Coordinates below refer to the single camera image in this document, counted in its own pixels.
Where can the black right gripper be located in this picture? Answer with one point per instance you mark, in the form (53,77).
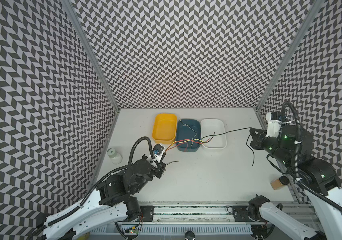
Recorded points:
(261,141)

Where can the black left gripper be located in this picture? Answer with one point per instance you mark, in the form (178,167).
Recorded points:
(158,173)

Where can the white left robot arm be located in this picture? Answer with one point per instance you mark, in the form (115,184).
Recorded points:
(111,199)

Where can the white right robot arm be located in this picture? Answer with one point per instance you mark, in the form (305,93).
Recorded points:
(290,144)

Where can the yellow plastic bin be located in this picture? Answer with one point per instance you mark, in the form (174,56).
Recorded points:
(164,129)

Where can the white plastic bin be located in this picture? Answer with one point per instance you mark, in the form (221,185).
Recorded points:
(212,132)

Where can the clear jar white lid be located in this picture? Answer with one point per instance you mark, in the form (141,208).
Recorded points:
(114,156)

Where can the teal plastic bin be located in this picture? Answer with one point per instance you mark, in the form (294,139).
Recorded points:
(188,129)

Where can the brown jar black lid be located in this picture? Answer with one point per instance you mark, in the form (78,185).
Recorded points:
(280,182)

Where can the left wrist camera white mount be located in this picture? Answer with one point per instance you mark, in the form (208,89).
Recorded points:
(158,153)

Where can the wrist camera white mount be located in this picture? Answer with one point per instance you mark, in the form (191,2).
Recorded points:
(158,153)
(273,124)

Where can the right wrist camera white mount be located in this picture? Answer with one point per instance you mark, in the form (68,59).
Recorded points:
(273,124)

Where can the aluminium corner post right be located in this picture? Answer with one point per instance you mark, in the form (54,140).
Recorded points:
(300,35)

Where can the aluminium corner post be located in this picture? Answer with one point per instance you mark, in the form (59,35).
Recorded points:
(73,18)
(300,35)

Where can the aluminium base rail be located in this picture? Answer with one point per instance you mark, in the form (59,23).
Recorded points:
(209,219)

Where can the aluminium corner post left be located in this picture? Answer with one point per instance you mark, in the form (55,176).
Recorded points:
(73,18)

